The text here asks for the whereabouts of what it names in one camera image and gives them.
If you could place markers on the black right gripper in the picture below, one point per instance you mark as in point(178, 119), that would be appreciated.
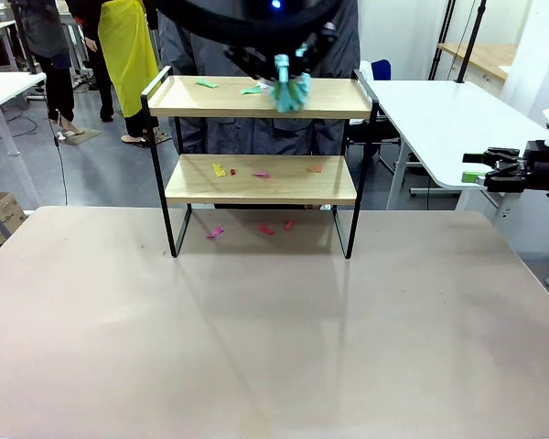
point(542, 176)

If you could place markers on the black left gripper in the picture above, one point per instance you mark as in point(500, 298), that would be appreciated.
point(251, 52)

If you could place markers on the teal microfiber duster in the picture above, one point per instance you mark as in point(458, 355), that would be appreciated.
point(288, 93)

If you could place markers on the green paper scrap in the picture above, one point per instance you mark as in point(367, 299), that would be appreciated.
point(250, 90)
point(207, 83)

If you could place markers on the person in grey jacket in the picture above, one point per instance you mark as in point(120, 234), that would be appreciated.
point(256, 132)

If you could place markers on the large white desk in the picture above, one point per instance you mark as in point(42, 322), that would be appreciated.
point(439, 123)

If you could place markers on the blue chair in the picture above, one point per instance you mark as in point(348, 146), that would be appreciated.
point(382, 71)

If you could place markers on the black pole stand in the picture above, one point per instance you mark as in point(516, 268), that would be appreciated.
point(460, 80)

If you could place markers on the orange paper scrap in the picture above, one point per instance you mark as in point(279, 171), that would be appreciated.
point(315, 168)

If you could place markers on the black office chair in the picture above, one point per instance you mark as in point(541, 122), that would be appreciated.
point(375, 135)

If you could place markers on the flat pink paper scrap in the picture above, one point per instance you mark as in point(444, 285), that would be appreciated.
point(261, 174)

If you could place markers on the wooden table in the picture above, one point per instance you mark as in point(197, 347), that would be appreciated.
point(480, 55)

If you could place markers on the yellow paper scrap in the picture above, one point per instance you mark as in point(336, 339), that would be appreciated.
point(218, 169)

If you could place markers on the black tripod stand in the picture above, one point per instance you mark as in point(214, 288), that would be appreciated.
point(444, 34)

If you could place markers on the small red paper scrap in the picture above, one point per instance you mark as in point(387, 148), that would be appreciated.
point(288, 224)

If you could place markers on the person in yellow apron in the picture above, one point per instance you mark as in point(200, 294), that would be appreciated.
point(123, 55)

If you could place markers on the large red paper scrap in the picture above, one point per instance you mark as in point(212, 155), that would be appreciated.
point(266, 228)

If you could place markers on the crumpled pink paper scrap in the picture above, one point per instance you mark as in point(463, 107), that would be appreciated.
point(215, 233)

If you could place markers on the beige floor mat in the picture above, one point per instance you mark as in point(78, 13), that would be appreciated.
point(89, 135)

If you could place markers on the person in dark clothes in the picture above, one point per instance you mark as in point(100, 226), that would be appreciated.
point(50, 27)

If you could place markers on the cardboard box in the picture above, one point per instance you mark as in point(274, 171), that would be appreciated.
point(7, 210)

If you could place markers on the two-tier wooden shelf black frame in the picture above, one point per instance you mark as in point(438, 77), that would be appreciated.
point(256, 103)

